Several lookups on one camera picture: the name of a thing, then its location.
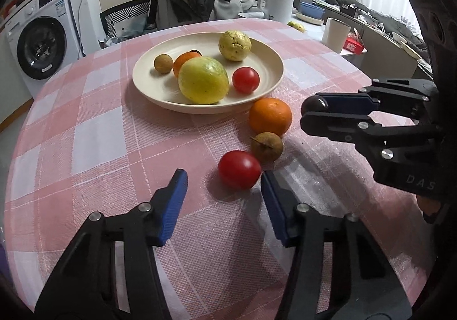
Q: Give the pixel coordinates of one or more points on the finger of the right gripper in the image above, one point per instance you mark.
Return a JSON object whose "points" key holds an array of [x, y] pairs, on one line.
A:
{"points": [[371, 102], [372, 140]]}

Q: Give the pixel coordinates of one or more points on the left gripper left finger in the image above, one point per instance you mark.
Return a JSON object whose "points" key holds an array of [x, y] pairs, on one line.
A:
{"points": [[82, 284]]}

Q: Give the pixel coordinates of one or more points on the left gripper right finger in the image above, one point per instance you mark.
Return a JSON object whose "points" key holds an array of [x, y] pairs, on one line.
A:
{"points": [[364, 284]]}

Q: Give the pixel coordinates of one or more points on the orange tangerine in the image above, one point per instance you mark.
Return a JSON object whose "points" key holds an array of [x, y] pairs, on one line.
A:
{"points": [[182, 59], [270, 115]]}

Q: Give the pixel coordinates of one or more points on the red tomato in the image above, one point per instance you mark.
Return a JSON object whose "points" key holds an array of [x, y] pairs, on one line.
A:
{"points": [[239, 170], [245, 80]]}

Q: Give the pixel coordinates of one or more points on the yellow green guava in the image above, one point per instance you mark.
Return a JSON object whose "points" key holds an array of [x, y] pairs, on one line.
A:
{"points": [[203, 80]]}

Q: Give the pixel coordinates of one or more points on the dark plum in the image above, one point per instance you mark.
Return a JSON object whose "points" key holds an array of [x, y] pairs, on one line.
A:
{"points": [[313, 103]]}

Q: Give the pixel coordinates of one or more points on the red box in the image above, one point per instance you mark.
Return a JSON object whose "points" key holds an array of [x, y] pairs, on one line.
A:
{"points": [[354, 44]]}

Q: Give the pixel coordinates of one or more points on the white paper cup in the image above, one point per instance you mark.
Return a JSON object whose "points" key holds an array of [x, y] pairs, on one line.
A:
{"points": [[335, 34]]}

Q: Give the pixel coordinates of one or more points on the small yellow fruit on counter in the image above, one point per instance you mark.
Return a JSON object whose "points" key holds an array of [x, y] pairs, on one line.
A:
{"points": [[296, 26]]}

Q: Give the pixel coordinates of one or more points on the blue bowl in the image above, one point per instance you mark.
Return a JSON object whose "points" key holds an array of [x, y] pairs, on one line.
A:
{"points": [[311, 10]]}

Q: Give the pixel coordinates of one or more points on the pink checkered tablecloth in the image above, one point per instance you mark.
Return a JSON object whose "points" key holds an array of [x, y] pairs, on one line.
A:
{"points": [[92, 142]]}

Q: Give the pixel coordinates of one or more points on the white electric kettle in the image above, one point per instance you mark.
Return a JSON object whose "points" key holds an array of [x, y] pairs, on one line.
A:
{"points": [[276, 10]]}

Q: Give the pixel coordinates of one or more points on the pale yellow bumpy guava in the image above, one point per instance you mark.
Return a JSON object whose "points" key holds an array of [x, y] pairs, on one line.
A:
{"points": [[234, 45]]}

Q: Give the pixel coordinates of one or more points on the cream round plate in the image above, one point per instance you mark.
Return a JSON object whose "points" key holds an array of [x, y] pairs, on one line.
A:
{"points": [[163, 89]]}

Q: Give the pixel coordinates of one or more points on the small brown longan in plate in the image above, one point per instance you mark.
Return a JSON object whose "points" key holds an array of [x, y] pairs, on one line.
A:
{"points": [[163, 63]]}

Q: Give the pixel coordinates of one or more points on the white washing machine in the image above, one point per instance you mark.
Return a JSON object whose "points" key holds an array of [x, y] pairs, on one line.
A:
{"points": [[43, 39]]}

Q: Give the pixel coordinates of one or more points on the black patterned chair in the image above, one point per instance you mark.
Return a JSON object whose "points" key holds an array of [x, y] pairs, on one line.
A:
{"points": [[126, 20]]}

